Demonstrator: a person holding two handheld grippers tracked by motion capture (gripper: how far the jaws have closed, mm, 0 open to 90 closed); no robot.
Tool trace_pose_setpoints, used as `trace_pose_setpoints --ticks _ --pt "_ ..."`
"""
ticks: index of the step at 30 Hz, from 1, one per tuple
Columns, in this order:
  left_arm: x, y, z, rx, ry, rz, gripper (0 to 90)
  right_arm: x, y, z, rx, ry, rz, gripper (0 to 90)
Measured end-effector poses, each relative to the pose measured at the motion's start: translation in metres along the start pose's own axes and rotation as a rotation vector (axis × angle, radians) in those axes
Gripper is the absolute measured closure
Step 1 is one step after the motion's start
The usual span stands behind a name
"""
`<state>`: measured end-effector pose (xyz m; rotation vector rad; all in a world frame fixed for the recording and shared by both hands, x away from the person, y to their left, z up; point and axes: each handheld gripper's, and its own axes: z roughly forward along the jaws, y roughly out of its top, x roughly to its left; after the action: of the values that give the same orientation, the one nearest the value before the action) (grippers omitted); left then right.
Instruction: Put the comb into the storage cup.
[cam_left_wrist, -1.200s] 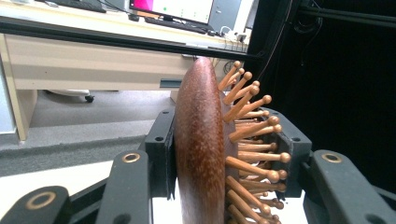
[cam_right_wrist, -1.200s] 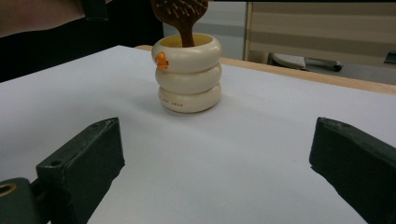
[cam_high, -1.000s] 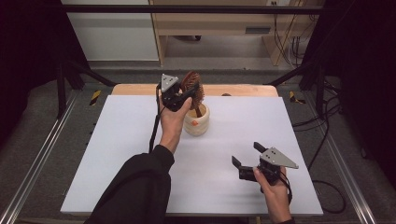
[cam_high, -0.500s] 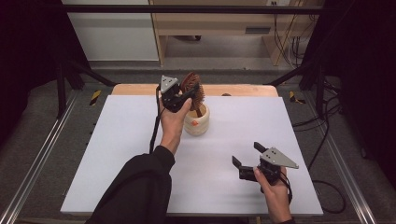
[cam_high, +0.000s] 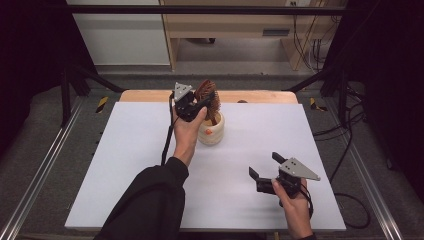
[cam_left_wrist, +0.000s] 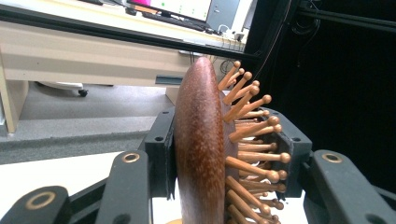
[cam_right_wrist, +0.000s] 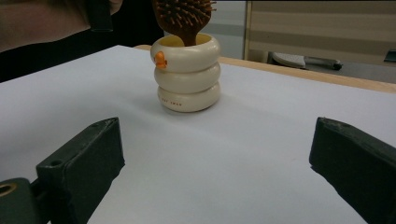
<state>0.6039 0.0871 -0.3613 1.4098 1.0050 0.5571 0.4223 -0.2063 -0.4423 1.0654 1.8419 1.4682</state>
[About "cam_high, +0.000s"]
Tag left hand-held gripper black cable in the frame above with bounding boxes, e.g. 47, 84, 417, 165
160, 93, 177, 167

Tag white cabinet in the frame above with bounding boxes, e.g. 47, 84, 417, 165
65, 0, 171, 66

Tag yellow black hazard tape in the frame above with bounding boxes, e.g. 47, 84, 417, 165
95, 96, 110, 114
309, 97, 328, 113

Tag hand-held gripper black cable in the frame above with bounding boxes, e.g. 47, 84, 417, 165
299, 182, 371, 230
160, 93, 177, 167

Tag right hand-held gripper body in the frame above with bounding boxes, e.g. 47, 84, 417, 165
275, 156, 322, 199

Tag cream ceramic cup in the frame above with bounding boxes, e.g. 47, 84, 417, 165
196, 111, 226, 146

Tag black floor cables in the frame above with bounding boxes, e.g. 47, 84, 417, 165
312, 84, 368, 183

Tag black metal frame stand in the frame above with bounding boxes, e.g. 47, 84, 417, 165
60, 64, 125, 128
282, 65, 350, 128

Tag right hand-held gripper black cable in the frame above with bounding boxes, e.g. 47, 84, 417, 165
299, 182, 371, 230

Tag light wooden desk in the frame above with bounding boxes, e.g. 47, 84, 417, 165
159, 0, 348, 72

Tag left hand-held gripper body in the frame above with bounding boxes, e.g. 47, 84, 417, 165
173, 81, 205, 123

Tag hanging cables under desk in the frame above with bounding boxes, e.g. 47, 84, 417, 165
291, 13, 338, 73

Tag brown wooden hairbrush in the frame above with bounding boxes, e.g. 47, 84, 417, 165
194, 79, 222, 127

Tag person's left hand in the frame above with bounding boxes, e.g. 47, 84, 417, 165
171, 107, 209, 167

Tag silver aluminium floor rail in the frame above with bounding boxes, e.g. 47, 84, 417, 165
324, 97, 405, 240
0, 96, 85, 240

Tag person's right hand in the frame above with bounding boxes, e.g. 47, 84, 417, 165
271, 178, 313, 222

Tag light wooden table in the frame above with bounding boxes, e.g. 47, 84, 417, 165
119, 89, 299, 105

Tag grey label on desk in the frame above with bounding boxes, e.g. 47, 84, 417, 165
262, 28, 291, 37

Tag black horizontal frame bar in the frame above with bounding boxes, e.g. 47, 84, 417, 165
65, 4, 349, 16

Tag black curtain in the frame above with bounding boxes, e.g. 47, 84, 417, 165
0, 0, 98, 158
324, 0, 424, 194

